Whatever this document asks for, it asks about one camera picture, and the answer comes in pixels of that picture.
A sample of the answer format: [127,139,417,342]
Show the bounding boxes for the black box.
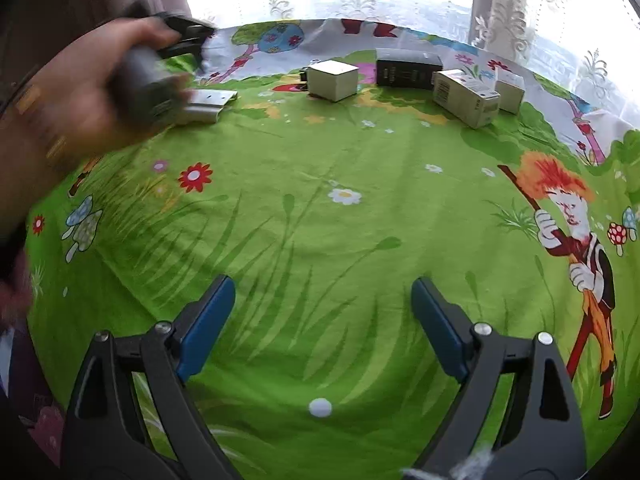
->
[375,48,445,92]

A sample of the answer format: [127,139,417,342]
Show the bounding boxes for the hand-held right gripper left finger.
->
[62,275,242,480]

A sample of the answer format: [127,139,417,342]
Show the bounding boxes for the small white box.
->
[494,67,526,115]

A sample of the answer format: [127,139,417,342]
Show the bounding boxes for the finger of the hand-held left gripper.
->
[156,40,211,75]
[152,12,219,43]

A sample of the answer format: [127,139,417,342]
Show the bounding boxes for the silver box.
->
[181,88,239,125]

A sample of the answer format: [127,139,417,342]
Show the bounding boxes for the person's dark printed clothing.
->
[0,320,68,480]

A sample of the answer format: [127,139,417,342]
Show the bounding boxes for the green cartoon printed bed sheet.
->
[25,17,640,480]

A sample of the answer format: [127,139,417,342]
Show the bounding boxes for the white cube box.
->
[306,60,361,103]

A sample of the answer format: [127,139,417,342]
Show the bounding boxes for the long white box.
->
[431,69,502,130]

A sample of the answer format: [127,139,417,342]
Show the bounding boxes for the person's left forearm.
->
[0,67,101,261]

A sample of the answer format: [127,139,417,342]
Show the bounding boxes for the white fibre tuft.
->
[400,444,497,480]

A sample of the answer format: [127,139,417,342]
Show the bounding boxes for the person's left hand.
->
[20,16,183,161]

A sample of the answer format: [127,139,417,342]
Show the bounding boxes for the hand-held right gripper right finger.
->
[410,276,588,480]

